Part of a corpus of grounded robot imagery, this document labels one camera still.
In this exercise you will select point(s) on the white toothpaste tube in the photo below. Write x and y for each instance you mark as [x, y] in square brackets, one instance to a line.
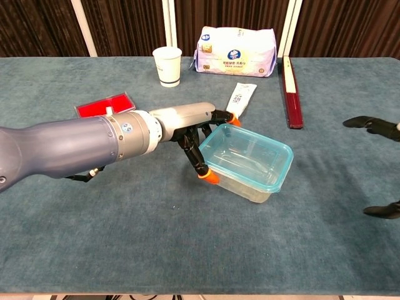
[242, 95]

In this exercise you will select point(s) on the left silver hand orange fingertips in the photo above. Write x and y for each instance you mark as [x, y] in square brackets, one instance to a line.
[184, 117]

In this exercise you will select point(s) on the red ink pad case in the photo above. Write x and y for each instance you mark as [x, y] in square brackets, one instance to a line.
[106, 104]

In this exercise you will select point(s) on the dark slatted partition panel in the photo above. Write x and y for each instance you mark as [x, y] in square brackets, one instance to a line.
[125, 31]
[231, 12]
[343, 28]
[31, 28]

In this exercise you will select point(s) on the teal container lid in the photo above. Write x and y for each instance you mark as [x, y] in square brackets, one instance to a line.
[268, 147]

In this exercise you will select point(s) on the white paper cup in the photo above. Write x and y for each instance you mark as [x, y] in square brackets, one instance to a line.
[168, 68]

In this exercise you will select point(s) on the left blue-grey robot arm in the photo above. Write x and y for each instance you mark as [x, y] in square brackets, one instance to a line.
[62, 143]

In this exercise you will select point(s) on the dark red chopstick box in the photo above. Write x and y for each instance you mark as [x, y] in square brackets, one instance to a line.
[294, 112]

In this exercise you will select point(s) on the clear plastic container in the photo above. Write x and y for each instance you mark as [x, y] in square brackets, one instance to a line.
[250, 191]

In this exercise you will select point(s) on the blue-green table cloth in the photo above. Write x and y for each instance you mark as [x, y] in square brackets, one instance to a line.
[125, 234]

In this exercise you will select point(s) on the right silver hand black fingers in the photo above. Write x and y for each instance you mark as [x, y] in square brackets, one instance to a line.
[381, 126]

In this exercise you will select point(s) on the white purple tissue pack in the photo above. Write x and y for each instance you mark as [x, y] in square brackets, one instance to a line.
[234, 53]

